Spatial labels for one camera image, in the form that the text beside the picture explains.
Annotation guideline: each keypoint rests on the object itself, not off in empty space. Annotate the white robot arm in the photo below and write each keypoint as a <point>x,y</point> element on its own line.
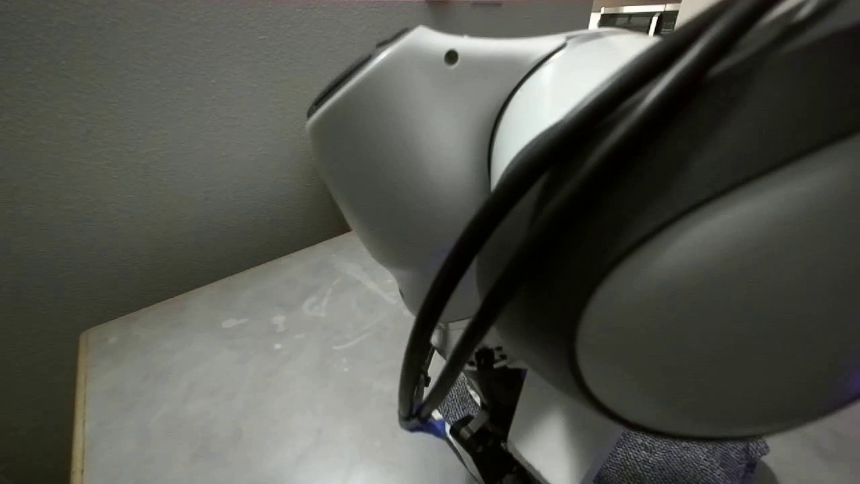
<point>715,312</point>

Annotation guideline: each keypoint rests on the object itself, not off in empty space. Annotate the dark grey striped towel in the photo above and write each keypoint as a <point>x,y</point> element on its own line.
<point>682,460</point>

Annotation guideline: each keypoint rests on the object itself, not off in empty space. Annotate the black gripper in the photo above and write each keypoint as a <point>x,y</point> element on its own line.
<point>499,430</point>

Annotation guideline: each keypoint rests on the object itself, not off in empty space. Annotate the blue tape piece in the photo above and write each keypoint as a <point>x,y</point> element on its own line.
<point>426,426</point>

